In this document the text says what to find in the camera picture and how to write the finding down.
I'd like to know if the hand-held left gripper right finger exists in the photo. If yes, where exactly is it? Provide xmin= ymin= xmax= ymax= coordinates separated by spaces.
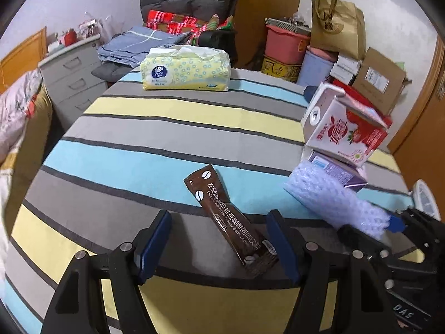
xmin=266 ymin=209 xmax=400 ymax=334

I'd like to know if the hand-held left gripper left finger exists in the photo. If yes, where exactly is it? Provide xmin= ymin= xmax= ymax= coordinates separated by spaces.
xmin=40 ymin=209 xmax=172 ymax=334

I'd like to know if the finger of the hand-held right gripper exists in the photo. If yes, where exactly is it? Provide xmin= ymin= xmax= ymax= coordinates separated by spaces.
xmin=386 ymin=207 xmax=443 ymax=241
xmin=339 ymin=224 xmax=435 ymax=274

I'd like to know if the white trash bin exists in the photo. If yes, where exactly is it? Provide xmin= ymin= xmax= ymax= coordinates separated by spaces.
xmin=410 ymin=179 xmax=440 ymax=221

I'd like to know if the long white foam net sleeve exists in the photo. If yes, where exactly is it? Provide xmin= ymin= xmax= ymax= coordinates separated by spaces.
xmin=283 ymin=160 xmax=392 ymax=240

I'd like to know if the brown coffee sachet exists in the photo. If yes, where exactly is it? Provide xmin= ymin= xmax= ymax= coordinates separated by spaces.
xmin=184 ymin=164 xmax=279 ymax=279

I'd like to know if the purple box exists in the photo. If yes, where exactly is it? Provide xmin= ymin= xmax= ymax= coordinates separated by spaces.
xmin=308 ymin=149 xmax=369 ymax=193

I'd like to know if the red and white carton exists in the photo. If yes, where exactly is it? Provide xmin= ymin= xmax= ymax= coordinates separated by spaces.
xmin=302 ymin=83 xmax=393 ymax=168

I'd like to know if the wooden door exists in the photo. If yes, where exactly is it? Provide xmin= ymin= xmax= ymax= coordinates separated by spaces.
xmin=389 ymin=38 xmax=445 ymax=223

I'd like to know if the cardboard box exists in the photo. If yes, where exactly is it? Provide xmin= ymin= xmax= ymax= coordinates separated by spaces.
xmin=352 ymin=47 xmax=412 ymax=115

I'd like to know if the white carton box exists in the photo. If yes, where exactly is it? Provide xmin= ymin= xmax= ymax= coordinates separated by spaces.
xmin=328 ymin=64 xmax=359 ymax=84
xmin=335 ymin=53 xmax=363 ymax=72

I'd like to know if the light blue bin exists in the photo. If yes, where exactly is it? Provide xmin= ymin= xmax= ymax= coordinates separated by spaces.
xmin=297 ymin=46 xmax=339 ymax=87

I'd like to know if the yellow tissue pack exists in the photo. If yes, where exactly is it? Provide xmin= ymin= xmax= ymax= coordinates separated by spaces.
xmin=140 ymin=45 xmax=232 ymax=92

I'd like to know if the yellow patterned box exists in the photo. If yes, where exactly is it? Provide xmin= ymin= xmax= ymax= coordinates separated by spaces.
xmin=261 ymin=56 xmax=303 ymax=84

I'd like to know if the grey drawer cabinet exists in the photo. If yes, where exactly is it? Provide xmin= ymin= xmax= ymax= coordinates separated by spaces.
xmin=38 ymin=33 xmax=108 ymax=129

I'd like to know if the floral quilt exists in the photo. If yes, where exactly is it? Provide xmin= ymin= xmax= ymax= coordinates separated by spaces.
xmin=0 ymin=68 xmax=44 ymax=161

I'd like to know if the pink plastic bucket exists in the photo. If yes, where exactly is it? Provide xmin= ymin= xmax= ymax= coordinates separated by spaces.
xmin=266 ymin=24 xmax=312 ymax=65

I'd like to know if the blue plaid cloth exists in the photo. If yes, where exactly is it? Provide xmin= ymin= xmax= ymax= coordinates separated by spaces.
xmin=97 ymin=26 xmax=192 ymax=67

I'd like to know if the brown paper bag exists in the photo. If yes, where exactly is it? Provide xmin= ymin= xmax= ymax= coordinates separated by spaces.
xmin=310 ymin=0 xmax=367 ymax=61

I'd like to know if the black bag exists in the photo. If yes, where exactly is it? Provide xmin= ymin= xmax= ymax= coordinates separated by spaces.
xmin=198 ymin=30 xmax=239 ymax=68

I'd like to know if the red plaid blanket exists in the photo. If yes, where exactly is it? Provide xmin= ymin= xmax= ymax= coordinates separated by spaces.
xmin=144 ymin=10 xmax=235 ymax=40

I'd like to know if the wooden headboard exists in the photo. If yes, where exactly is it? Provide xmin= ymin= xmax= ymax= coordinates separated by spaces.
xmin=0 ymin=27 xmax=47 ymax=93

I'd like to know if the wooden wardrobe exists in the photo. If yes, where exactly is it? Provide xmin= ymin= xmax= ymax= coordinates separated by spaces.
xmin=174 ymin=0 xmax=306 ymax=70

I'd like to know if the grey wire rack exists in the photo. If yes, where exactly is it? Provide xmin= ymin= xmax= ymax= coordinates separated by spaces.
xmin=264 ymin=17 xmax=312 ymax=32

